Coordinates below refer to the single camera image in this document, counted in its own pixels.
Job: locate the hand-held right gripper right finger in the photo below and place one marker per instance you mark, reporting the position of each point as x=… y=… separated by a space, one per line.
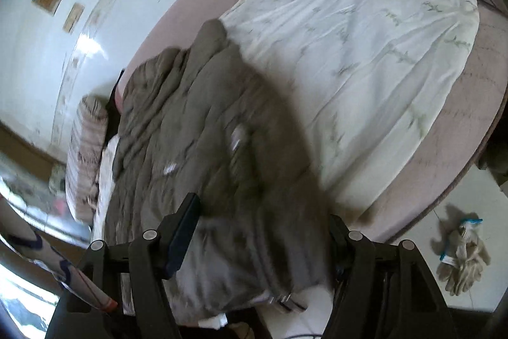
x=341 y=239

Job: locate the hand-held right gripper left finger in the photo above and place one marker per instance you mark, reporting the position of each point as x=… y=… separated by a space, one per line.
x=180 y=239

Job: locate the olive puffer jacket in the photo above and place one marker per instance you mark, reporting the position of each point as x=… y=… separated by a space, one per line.
x=206 y=132

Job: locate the person's left forearm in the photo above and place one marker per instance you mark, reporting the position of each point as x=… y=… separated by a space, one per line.
x=39 y=255

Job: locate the white work glove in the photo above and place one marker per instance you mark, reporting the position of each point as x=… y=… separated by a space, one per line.
x=474 y=247
x=456 y=275

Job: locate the striped floral pillow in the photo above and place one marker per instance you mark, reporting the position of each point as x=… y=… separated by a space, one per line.
x=83 y=148

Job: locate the floral bag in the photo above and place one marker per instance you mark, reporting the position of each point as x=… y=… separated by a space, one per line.
x=57 y=175

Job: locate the pink sofa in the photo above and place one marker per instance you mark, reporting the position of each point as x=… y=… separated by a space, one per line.
x=456 y=148

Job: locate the black cloth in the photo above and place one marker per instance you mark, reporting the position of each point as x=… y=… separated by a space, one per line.
x=113 y=104

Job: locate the wooden glass-paned door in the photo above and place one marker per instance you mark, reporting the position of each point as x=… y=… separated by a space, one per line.
x=24 y=180

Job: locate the white floral quilt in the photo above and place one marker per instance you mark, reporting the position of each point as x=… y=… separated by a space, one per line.
x=357 y=65

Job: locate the beige wall switch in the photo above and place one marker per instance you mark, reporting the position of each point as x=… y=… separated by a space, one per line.
x=77 y=11
x=70 y=25

